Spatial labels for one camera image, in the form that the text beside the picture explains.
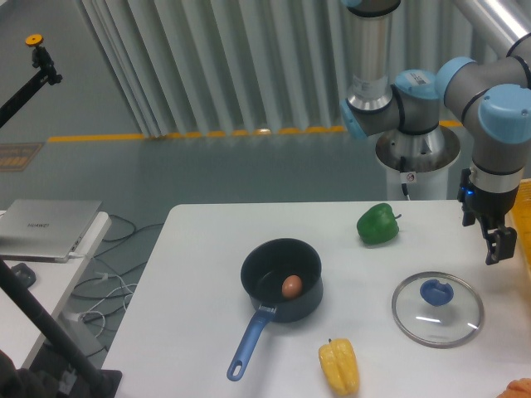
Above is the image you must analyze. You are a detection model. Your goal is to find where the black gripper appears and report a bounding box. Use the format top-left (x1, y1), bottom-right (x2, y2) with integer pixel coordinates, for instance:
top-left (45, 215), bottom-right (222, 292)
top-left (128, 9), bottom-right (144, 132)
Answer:
top-left (457, 168), bottom-right (518, 265)

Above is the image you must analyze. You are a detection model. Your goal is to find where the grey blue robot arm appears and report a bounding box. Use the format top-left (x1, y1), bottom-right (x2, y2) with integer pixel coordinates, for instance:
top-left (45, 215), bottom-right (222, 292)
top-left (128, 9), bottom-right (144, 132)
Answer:
top-left (340, 1), bottom-right (530, 265)

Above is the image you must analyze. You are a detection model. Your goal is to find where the glass pot lid blue knob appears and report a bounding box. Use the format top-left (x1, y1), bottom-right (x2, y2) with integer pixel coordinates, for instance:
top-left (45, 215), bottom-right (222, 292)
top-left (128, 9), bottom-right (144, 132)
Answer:
top-left (391, 271), bottom-right (485, 349)

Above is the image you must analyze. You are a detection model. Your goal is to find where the yellow crate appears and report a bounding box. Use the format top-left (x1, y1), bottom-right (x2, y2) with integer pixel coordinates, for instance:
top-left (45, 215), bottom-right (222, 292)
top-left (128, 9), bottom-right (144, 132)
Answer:
top-left (510, 178), bottom-right (531, 274)

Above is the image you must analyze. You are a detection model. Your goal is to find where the green bell pepper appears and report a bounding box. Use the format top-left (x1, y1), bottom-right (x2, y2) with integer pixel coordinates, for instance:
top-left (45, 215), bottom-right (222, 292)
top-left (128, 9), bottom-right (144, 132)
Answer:
top-left (356, 202), bottom-right (400, 245)

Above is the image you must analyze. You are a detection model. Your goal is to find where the orange object at corner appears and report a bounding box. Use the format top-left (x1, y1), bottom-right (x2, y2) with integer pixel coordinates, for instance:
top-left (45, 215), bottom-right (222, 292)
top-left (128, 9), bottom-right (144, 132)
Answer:
top-left (497, 378), bottom-right (531, 398)

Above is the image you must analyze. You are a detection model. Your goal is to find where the yellow bell pepper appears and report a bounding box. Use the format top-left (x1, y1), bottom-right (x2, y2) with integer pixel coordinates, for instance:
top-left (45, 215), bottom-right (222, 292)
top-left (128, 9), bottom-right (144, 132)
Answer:
top-left (318, 338), bottom-right (360, 396)

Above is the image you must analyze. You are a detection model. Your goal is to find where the brown egg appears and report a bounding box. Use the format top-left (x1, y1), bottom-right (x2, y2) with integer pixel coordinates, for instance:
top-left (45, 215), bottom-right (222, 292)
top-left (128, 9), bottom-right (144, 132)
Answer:
top-left (281, 274), bottom-right (303, 300)

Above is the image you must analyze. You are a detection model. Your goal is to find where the dark blue saucepan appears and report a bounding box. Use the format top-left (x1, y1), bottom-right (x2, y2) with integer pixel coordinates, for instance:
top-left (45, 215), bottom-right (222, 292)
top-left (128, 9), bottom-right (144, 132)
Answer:
top-left (227, 238), bottom-right (324, 381)

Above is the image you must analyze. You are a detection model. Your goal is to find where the black tripod pole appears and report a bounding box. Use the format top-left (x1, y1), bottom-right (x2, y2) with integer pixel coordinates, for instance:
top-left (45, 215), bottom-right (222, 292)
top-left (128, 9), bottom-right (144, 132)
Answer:
top-left (1, 260), bottom-right (122, 397)

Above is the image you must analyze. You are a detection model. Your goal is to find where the silver laptop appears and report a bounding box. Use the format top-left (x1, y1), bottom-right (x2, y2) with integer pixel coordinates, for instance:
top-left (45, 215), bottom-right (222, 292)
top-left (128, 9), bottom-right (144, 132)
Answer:
top-left (1, 199), bottom-right (102, 262)

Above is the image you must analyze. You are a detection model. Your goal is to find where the white side table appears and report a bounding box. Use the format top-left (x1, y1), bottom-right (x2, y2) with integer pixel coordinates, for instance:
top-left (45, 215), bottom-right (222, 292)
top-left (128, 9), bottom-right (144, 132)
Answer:
top-left (1, 211), bottom-right (111, 368)

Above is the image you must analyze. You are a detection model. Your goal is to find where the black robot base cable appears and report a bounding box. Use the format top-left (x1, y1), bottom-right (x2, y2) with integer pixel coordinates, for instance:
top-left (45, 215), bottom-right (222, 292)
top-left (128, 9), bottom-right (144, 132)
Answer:
top-left (398, 156), bottom-right (412, 201)

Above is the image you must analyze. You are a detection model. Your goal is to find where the black cable on floor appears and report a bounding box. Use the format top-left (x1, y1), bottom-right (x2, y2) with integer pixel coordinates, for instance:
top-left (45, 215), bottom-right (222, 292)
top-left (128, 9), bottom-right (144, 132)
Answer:
top-left (70, 213), bottom-right (166, 299)

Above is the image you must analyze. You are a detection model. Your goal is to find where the white cable on floor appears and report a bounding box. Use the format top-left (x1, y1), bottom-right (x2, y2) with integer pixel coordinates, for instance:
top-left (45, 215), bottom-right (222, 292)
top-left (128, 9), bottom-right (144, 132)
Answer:
top-left (78, 271), bottom-right (138, 337)

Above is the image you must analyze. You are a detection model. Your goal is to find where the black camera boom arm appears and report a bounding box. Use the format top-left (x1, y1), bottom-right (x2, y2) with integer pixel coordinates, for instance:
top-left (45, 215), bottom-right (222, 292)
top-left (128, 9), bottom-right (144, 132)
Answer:
top-left (1, 33), bottom-right (63, 127)

